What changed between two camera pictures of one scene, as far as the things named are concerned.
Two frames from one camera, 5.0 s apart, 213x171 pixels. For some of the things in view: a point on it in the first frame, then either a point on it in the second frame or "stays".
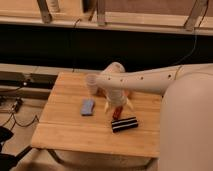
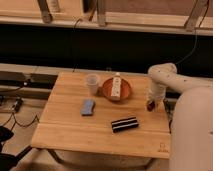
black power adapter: [18, 104] stays
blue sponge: [87, 106] stays
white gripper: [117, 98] -> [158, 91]
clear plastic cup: [91, 81] stays
